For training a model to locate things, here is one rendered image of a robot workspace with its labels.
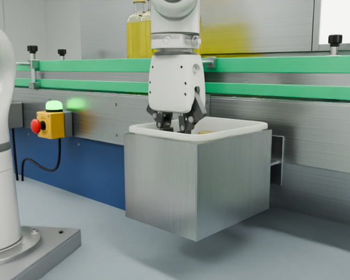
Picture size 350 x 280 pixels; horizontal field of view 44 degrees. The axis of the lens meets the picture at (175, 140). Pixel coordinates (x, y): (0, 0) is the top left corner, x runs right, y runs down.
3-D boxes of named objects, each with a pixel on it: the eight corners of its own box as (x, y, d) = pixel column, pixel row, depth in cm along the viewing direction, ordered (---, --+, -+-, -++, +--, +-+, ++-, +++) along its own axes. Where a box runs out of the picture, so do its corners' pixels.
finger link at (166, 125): (174, 112, 79) (174, 148, 80) (161, 111, 81) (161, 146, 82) (161, 114, 76) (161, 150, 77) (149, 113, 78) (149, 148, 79)
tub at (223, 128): (271, 167, 82) (273, 122, 81) (196, 192, 66) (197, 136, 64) (201, 155, 94) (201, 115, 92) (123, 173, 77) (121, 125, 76)
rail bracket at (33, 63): (41, 90, 131) (39, 45, 128) (19, 91, 125) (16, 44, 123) (35, 89, 133) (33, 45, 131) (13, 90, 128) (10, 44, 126)
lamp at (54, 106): (65, 111, 118) (65, 100, 117) (51, 112, 114) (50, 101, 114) (56, 110, 121) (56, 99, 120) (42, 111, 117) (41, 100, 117)
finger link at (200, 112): (214, 100, 71) (200, 127, 74) (184, 75, 74) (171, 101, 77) (210, 100, 70) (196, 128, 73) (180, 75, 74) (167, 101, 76)
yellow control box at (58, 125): (73, 138, 119) (72, 111, 118) (49, 141, 113) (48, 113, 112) (59, 135, 124) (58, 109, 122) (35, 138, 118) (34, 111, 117)
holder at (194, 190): (283, 201, 87) (286, 126, 85) (196, 241, 67) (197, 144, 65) (215, 186, 99) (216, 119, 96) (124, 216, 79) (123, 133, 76)
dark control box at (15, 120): (24, 128, 137) (22, 102, 136) (-1, 131, 132) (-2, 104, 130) (11, 126, 143) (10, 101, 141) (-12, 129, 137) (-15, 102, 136)
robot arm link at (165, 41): (211, 34, 74) (210, 52, 75) (173, 36, 80) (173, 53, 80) (179, 31, 68) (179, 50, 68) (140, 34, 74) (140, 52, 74)
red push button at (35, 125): (48, 118, 114) (36, 119, 112) (49, 133, 115) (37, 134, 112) (40, 117, 117) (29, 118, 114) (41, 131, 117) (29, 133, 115)
